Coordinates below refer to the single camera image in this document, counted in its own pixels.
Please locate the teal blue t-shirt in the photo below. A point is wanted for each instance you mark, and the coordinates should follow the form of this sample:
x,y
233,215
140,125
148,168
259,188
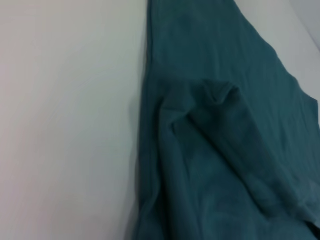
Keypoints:
x,y
225,137

